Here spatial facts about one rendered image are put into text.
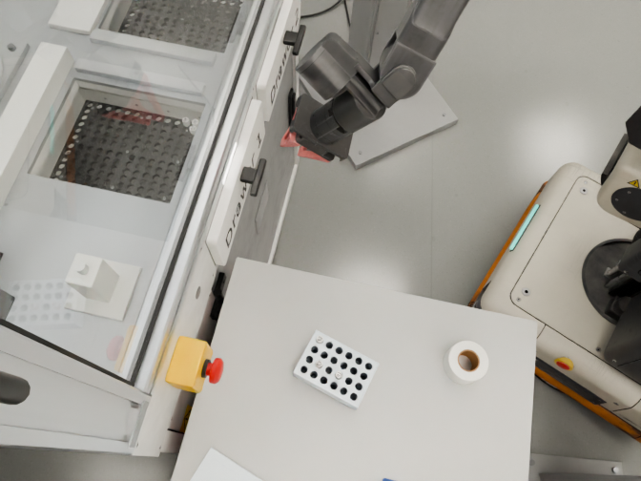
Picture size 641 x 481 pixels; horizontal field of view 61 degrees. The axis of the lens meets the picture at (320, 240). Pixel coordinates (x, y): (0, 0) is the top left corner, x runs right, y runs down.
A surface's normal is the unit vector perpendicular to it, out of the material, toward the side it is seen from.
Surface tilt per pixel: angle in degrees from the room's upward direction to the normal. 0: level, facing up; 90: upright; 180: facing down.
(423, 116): 3
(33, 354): 90
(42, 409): 90
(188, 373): 0
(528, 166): 0
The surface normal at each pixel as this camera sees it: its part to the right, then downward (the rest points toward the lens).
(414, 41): -0.13, 0.55
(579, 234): 0.04, -0.38
